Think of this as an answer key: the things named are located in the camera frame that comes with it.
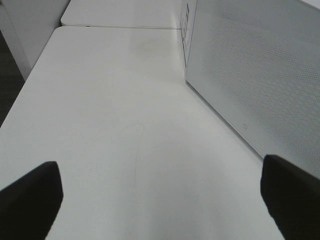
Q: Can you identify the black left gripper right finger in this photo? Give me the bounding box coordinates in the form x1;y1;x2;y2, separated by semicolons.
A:
260;154;320;240

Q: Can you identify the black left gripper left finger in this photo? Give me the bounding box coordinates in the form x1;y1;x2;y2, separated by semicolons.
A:
0;161;64;240

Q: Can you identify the white microwave door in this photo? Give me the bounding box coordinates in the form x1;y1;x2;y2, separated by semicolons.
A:
186;0;320;177

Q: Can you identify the white microwave oven body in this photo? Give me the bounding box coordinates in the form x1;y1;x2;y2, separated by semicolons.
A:
179;0;198;69

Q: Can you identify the white adjacent table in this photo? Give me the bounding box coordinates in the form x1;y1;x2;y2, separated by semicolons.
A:
60;0;182;29

